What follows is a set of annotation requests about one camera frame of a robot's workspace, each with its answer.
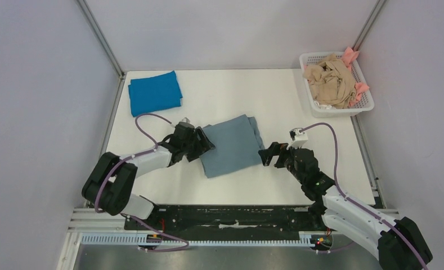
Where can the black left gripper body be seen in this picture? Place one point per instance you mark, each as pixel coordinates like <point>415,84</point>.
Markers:
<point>190,148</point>

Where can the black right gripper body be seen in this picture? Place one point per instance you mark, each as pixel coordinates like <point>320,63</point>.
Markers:
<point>281,155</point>

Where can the grey blue t shirt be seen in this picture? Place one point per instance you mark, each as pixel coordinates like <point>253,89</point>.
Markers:
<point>237,142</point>

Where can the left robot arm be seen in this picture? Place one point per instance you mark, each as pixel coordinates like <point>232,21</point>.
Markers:
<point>110,183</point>

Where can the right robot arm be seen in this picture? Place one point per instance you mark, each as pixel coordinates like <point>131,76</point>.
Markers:
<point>395,243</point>

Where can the folded bright blue t shirt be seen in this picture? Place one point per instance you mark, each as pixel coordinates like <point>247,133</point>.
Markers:
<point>156,93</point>

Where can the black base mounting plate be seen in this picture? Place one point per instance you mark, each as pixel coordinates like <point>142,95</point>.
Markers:
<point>229,222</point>

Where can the beige t shirt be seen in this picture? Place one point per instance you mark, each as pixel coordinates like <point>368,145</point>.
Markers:
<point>331,82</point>

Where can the pink t shirt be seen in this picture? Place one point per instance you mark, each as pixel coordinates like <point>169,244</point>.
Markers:
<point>348,58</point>

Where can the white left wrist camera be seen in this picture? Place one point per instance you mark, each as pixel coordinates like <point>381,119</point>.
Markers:
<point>184,121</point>

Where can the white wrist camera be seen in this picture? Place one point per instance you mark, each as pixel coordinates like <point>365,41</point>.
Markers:
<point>298,138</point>
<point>184,121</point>

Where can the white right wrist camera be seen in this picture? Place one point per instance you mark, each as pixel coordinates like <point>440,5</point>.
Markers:
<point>298,138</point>

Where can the right aluminium frame post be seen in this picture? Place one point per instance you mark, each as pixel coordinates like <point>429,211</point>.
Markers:
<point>369,23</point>

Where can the aluminium frame post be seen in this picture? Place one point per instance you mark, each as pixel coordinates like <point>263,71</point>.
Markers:
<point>97,31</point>
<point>369,23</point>

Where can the white slotted cable duct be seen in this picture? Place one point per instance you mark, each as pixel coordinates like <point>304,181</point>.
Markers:
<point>150,239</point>

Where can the left aluminium frame post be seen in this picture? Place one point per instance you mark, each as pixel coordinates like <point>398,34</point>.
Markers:
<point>97,31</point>

